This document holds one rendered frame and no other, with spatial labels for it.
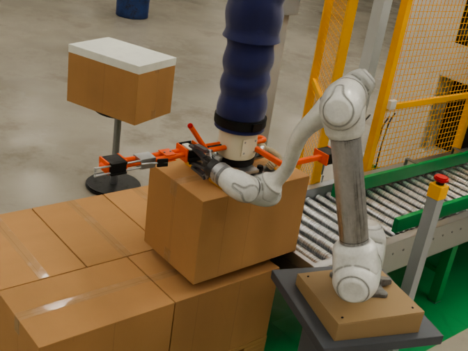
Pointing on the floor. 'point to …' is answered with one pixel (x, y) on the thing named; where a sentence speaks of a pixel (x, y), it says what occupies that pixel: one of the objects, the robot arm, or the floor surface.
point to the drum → (132, 9)
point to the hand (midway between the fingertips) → (188, 152)
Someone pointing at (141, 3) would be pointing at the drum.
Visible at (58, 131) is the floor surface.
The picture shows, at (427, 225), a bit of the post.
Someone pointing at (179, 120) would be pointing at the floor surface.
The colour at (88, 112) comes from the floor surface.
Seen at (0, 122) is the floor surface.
